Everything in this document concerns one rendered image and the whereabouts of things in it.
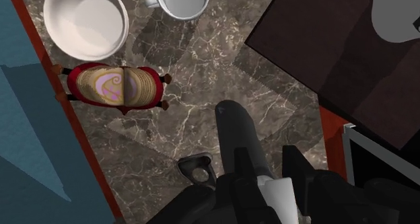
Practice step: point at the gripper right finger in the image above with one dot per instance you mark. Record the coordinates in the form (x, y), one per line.
(344, 203)

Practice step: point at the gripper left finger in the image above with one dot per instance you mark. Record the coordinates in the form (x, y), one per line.
(197, 203)

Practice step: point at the white mug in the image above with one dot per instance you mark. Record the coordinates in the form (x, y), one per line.
(183, 2)

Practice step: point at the white bowl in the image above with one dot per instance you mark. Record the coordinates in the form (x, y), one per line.
(86, 23)

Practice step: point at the black appliance white frame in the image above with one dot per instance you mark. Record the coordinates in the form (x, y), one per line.
(380, 164)

